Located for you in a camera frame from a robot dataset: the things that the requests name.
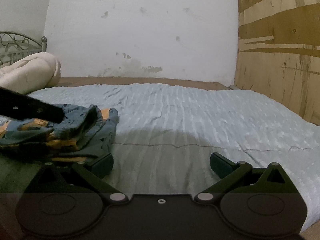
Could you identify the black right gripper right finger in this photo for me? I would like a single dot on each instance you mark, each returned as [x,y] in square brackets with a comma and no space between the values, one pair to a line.
[242,177]

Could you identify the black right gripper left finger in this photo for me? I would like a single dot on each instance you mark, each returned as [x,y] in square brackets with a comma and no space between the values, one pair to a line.
[74,177]

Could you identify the blue pants with orange print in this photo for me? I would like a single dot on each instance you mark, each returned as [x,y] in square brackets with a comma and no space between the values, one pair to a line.
[85,132]

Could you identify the brown wooden bed base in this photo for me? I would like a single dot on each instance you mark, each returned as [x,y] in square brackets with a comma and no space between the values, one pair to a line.
[82,81]

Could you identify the grey metal ornate headboard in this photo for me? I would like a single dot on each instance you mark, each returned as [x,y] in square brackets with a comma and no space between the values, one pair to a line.
[15,46]

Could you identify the light blue striped bed quilt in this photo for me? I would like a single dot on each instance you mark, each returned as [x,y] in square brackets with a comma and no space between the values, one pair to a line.
[166,134]

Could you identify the plywood board panel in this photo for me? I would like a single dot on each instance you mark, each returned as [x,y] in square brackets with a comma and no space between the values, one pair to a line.
[278,53]

